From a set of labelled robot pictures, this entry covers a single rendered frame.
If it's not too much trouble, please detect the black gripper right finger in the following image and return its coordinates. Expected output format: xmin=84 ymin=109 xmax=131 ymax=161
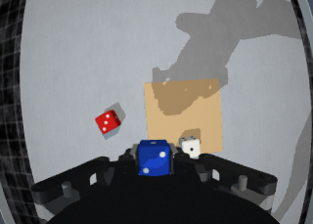
xmin=168 ymin=143 xmax=278 ymax=214

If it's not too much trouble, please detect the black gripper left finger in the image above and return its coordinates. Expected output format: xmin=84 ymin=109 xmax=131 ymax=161
xmin=30 ymin=144 xmax=139 ymax=224

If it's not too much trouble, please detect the red die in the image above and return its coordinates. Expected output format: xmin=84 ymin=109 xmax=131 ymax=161
xmin=95 ymin=111 xmax=121 ymax=134

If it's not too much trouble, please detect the white die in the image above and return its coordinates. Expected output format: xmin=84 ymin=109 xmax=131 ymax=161
xmin=179 ymin=136 xmax=201 ymax=157

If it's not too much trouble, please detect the tan square mat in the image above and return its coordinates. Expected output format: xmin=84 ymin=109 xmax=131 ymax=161
xmin=144 ymin=78 xmax=223 ymax=154

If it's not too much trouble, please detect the blue die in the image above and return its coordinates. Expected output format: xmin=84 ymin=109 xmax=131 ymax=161
xmin=138 ymin=139 xmax=170 ymax=176

